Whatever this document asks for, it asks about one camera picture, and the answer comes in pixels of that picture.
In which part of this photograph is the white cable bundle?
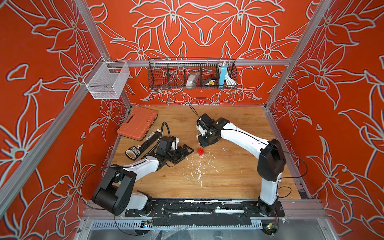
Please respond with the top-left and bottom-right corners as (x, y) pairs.
(225, 71), (238, 88)

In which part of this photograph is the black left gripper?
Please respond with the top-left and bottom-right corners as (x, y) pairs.
(164, 145), (194, 164)

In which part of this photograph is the red lego brick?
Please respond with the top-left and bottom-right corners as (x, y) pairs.
(198, 148), (205, 157)

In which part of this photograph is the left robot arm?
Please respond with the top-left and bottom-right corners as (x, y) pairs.
(92, 145), (194, 216)

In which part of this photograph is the grey packet in basket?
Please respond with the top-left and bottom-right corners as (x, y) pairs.
(186, 73), (200, 90)

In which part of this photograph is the black handheld tool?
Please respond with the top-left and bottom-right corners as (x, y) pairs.
(125, 130), (161, 161)

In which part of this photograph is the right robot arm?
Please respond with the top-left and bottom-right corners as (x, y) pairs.
(197, 114), (287, 216)

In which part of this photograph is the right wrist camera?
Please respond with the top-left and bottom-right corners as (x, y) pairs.
(197, 114), (214, 136)

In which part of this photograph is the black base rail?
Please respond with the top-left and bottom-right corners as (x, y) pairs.
(124, 197), (286, 227)

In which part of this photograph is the orange tool case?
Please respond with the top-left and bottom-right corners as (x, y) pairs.
(117, 107), (158, 141)

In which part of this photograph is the white wire basket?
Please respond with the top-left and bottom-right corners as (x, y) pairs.
(84, 62), (130, 100)

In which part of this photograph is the black item in basket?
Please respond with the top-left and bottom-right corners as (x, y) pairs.
(202, 78), (217, 88)

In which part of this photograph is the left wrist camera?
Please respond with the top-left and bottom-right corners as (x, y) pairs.
(157, 137), (179, 152)

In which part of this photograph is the black wire basket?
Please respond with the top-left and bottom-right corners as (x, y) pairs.
(148, 57), (238, 90)

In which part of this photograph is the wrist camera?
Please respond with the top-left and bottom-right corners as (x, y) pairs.
(197, 114), (214, 136)
(157, 137), (179, 152)

